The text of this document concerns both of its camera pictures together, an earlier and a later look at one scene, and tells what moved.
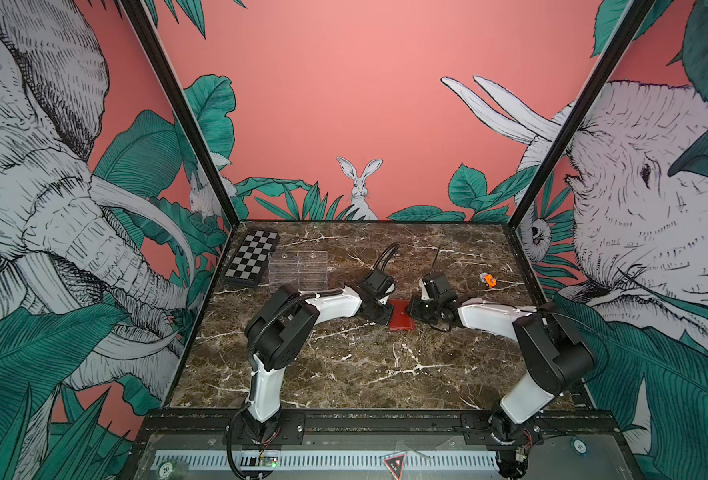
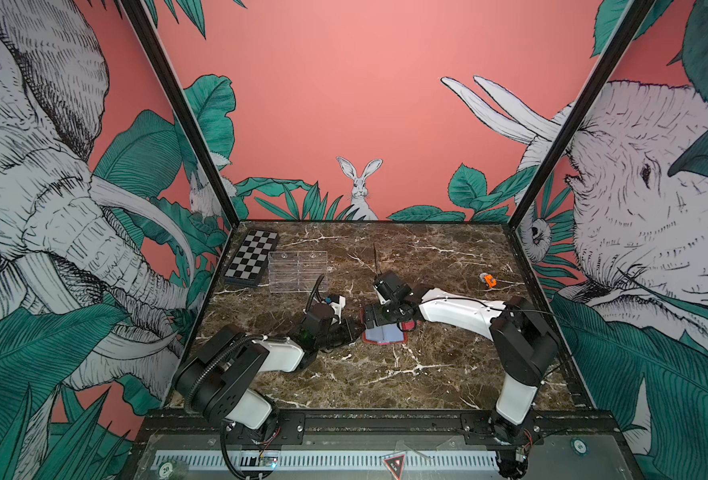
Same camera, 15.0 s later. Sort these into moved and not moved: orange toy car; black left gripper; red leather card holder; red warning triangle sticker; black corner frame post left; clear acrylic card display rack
Moved: red leather card holder; black left gripper
Not moved: clear acrylic card display rack; orange toy car; black corner frame post left; red warning triangle sticker
